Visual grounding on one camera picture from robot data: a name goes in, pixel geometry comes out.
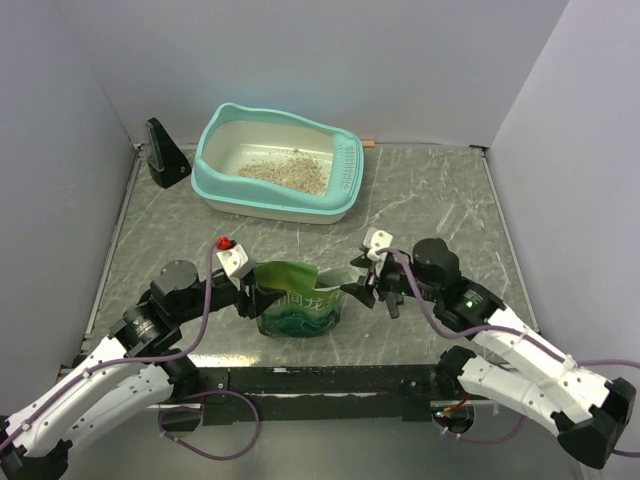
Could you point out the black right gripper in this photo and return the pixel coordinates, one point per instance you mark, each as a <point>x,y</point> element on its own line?
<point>361,292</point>

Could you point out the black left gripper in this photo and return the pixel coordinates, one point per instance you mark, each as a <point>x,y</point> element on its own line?
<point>260,301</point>

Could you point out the black bag clip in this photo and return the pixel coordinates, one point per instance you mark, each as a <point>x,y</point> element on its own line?
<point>393,302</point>

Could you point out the green litter bag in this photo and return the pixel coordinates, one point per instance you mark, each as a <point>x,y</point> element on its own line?
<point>313,298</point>

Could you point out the clear plastic scoop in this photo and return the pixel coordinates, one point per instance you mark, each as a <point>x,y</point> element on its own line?
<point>444,220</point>

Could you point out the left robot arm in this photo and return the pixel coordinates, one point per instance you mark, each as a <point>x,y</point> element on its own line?
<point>135,366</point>

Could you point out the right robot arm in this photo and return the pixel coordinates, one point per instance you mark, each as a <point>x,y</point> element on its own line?
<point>584,410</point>

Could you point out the pile of beige litter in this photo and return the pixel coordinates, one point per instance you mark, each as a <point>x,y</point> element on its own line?
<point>295,170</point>

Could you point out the teal and white litter box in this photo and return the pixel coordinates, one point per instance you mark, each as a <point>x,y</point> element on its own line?
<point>236,132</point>

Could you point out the black triangular stand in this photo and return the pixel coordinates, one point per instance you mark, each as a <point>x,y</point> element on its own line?
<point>167,164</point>

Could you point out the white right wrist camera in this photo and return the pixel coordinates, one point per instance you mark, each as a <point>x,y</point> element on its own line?
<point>375,241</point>

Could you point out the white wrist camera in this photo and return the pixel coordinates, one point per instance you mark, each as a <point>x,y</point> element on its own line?
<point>375,241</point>
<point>233,259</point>

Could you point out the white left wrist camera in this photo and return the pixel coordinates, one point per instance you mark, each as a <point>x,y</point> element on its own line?
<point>233,259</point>

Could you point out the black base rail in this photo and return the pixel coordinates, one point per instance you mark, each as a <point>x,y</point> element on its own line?
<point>408,392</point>

